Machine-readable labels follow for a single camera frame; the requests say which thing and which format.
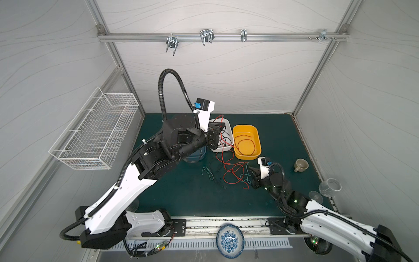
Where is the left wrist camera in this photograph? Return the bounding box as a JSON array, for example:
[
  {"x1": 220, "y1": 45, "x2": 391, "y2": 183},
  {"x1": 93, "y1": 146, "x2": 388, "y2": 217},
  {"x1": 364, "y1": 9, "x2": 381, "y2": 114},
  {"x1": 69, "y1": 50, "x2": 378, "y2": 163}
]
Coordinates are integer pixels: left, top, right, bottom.
[{"x1": 194, "y1": 98, "x2": 215, "y2": 132}]

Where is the beige mug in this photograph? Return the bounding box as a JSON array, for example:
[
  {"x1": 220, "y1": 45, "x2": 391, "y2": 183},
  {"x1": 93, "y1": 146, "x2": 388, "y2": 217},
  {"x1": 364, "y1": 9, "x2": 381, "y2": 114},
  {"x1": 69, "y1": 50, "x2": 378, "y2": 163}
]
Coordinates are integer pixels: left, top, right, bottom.
[{"x1": 294, "y1": 158, "x2": 309, "y2": 172}]

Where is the white plastic bin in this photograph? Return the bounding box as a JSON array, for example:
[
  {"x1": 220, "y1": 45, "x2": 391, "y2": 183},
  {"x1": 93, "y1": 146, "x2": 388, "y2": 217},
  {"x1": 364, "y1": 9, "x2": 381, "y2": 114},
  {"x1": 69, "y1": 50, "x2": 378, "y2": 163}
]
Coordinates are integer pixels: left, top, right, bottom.
[{"x1": 209, "y1": 118, "x2": 234, "y2": 153}]

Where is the metal U-bolt hook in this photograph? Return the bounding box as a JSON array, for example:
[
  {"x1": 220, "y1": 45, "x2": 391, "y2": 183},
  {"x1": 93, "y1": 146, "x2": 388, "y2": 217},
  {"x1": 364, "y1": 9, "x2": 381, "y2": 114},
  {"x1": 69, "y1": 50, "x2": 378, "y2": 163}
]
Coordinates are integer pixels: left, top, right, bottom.
[{"x1": 199, "y1": 28, "x2": 215, "y2": 46}]

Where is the wine glass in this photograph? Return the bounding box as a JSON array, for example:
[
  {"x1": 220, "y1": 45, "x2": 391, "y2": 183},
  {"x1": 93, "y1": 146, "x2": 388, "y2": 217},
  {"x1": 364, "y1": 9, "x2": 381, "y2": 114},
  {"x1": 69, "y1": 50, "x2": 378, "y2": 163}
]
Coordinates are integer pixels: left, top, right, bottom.
[{"x1": 308, "y1": 191, "x2": 323, "y2": 204}]

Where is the black cable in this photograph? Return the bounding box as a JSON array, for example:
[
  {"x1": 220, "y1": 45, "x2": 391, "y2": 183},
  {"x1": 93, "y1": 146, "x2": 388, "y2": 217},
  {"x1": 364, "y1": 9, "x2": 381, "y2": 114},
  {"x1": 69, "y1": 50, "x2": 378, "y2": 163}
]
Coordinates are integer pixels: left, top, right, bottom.
[{"x1": 221, "y1": 124, "x2": 233, "y2": 148}]

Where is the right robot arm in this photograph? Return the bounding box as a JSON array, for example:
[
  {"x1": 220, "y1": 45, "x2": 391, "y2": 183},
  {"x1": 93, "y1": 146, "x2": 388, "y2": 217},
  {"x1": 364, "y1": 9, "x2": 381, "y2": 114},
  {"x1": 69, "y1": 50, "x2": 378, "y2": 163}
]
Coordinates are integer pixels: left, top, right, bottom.
[{"x1": 249, "y1": 158, "x2": 411, "y2": 262}]

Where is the red cable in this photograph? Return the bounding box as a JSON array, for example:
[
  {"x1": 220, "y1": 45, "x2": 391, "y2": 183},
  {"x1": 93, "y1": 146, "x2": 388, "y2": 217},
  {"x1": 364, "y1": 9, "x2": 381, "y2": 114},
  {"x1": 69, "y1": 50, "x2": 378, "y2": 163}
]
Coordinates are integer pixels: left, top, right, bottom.
[
  {"x1": 212, "y1": 114, "x2": 251, "y2": 190},
  {"x1": 235, "y1": 133, "x2": 256, "y2": 156}
]

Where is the white wire basket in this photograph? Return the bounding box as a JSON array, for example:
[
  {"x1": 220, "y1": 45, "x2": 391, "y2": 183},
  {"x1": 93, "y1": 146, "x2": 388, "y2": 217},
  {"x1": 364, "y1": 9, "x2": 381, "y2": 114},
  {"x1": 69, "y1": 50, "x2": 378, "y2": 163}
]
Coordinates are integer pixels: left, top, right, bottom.
[{"x1": 49, "y1": 87, "x2": 139, "y2": 170}]

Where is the aluminium crossbar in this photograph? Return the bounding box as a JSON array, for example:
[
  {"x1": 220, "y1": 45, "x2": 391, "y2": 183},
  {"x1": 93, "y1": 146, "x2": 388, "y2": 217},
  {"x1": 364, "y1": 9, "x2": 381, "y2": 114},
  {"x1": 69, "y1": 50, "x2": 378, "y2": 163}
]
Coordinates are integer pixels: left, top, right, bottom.
[{"x1": 98, "y1": 31, "x2": 350, "y2": 43}]

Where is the blue plastic bin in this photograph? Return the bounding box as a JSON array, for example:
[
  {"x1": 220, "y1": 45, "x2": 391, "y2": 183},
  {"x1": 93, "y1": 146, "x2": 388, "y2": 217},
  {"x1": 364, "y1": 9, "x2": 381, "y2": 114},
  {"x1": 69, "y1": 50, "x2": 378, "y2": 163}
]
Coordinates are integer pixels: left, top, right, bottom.
[{"x1": 184, "y1": 146, "x2": 207, "y2": 164}]

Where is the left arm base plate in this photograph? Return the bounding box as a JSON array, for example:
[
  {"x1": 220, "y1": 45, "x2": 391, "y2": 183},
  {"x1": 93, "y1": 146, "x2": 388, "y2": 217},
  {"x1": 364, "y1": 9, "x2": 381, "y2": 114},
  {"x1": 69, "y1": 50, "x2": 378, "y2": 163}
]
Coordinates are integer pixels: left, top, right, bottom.
[{"x1": 163, "y1": 219, "x2": 187, "y2": 237}]

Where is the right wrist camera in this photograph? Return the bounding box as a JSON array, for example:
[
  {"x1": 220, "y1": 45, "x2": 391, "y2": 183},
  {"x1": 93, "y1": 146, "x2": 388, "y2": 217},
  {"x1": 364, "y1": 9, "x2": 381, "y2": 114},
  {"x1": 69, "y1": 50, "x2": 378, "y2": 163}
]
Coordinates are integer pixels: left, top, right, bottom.
[{"x1": 258, "y1": 157, "x2": 272, "y2": 180}]

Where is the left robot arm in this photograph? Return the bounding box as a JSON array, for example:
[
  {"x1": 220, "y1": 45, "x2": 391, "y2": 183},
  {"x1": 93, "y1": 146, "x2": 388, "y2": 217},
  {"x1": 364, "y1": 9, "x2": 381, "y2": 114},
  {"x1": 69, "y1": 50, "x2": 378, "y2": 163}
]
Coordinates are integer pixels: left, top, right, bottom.
[{"x1": 60, "y1": 69, "x2": 225, "y2": 250}]

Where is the clear glass jar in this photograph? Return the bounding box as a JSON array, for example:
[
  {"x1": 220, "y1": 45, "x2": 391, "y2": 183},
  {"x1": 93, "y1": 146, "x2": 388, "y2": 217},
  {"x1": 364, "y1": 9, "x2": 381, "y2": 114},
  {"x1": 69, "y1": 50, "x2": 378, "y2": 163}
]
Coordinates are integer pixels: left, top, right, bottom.
[{"x1": 319, "y1": 178, "x2": 342, "y2": 198}]

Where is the green cable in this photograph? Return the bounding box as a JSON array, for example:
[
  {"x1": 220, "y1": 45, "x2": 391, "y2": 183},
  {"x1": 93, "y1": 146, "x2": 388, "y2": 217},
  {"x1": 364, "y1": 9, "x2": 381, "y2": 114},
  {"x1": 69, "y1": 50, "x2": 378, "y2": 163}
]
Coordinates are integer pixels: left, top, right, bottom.
[
  {"x1": 201, "y1": 165, "x2": 215, "y2": 181},
  {"x1": 238, "y1": 163, "x2": 253, "y2": 186}
]

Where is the yellow plastic bin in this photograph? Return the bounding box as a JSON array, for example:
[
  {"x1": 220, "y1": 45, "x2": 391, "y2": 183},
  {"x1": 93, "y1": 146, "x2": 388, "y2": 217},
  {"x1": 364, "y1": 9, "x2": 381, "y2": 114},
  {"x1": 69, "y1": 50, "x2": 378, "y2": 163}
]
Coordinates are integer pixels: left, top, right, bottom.
[{"x1": 232, "y1": 125, "x2": 262, "y2": 160}]

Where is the blue white patterned plate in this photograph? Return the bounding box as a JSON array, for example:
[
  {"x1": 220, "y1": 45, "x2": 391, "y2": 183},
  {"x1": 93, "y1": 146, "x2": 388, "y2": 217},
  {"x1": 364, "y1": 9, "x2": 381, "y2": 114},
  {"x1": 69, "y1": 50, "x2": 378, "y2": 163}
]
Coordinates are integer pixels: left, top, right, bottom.
[{"x1": 216, "y1": 224, "x2": 245, "y2": 259}]

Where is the small metal bracket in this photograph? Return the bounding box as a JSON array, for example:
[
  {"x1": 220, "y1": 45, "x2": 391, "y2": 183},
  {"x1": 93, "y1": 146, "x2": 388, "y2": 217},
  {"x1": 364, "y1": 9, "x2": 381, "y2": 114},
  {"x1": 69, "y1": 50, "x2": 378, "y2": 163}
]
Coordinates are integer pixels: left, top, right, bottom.
[{"x1": 241, "y1": 29, "x2": 247, "y2": 43}]

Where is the metal clamp hook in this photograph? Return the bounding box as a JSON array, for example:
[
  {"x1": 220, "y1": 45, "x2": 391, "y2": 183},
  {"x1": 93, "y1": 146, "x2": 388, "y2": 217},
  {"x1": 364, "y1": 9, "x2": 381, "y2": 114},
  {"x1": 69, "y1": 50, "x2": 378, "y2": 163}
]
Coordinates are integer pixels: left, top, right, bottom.
[{"x1": 165, "y1": 36, "x2": 179, "y2": 56}]

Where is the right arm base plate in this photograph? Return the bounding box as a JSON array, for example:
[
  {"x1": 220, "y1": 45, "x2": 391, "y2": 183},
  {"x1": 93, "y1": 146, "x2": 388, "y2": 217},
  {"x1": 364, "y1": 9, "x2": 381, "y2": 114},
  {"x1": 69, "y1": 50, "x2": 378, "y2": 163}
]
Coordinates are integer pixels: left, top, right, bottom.
[{"x1": 265, "y1": 217, "x2": 296, "y2": 235}]

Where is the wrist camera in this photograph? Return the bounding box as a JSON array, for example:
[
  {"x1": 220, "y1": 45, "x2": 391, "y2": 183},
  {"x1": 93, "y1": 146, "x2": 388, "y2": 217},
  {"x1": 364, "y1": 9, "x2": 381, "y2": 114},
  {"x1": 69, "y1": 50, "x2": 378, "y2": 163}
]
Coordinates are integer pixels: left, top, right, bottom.
[
  {"x1": 194, "y1": 98, "x2": 215, "y2": 132},
  {"x1": 258, "y1": 157, "x2": 272, "y2": 180}
]

